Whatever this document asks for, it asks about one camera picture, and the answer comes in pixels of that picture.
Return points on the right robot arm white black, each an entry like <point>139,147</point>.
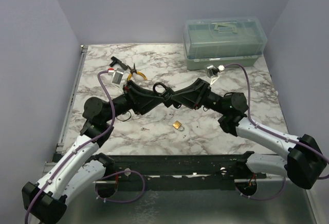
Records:
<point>303,160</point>

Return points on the black T-shaped tool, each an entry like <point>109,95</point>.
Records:
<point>116,61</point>

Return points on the black padlock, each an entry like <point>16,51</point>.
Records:
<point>165,94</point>

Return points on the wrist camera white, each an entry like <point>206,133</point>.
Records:
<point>213,72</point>
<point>117,75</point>

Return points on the aluminium side rail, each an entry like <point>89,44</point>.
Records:
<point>61,140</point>

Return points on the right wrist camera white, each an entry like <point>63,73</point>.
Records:
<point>213,72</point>

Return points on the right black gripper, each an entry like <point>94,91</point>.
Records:
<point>187,96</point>

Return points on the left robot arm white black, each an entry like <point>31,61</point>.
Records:
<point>48,199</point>

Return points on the yellow handled pliers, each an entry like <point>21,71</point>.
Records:
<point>133,71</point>

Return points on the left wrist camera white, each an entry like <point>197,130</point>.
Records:
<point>117,75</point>

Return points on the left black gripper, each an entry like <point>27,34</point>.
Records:
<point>132,92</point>

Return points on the black front mounting rail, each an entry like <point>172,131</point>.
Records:
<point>183,172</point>

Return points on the small brass padlock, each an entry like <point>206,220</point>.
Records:
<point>178,126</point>

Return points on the clear lid grey toolbox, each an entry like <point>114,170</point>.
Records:
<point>223,41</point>

